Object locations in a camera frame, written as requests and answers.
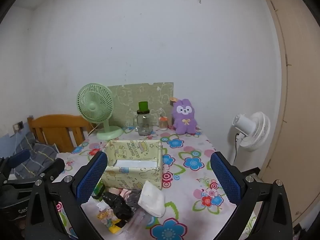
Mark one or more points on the white standing fan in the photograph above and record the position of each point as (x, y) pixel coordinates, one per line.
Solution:
(250, 125)

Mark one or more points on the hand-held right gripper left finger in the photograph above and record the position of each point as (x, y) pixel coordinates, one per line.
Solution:
(91, 180)

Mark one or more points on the grey knitted scrunchie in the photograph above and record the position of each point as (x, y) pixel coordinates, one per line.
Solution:
(134, 198)

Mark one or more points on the green desk fan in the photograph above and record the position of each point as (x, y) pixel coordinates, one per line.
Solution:
(95, 106)

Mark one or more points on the pink packet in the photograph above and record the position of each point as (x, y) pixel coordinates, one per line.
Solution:
(138, 220)

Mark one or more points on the white towel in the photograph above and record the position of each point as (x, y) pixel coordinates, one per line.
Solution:
(152, 200)

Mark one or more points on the pale yellow fabric storage box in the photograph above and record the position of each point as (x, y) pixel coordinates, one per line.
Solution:
(130, 177)

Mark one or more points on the wooden bed headboard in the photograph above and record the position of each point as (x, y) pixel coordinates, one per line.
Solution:
(55, 123)

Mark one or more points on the black plastic bag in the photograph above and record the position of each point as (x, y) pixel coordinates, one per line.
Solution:
(117, 205)

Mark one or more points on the grey plaid pillow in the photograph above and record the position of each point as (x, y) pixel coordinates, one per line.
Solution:
(37, 152)

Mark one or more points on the small jar with orange lid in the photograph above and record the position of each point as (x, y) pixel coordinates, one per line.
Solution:
(163, 125)

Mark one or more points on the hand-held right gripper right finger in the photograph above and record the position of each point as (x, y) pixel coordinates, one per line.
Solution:
(226, 180)

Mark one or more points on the green packet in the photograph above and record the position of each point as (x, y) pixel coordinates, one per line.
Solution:
(98, 192)

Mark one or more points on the pink cloth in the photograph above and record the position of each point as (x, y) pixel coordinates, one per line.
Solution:
(116, 190)

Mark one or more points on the wall socket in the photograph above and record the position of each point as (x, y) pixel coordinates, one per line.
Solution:
(18, 125)

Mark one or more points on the beige door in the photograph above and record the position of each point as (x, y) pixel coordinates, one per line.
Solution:
(300, 105)

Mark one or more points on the floral tablecloth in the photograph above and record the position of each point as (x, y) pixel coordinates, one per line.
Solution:
(192, 143)

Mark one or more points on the glass mug with green lid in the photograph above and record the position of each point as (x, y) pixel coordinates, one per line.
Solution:
(143, 126)

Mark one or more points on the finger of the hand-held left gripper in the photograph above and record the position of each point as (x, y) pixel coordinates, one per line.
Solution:
(55, 168)
(20, 157)

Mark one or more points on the green printed board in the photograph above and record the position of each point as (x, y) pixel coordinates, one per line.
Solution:
(150, 97)

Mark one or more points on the purple plush bunny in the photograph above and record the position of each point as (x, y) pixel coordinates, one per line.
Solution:
(185, 123)

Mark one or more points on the yellow cartoon packet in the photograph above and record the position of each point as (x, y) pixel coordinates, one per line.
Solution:
(110, 221)

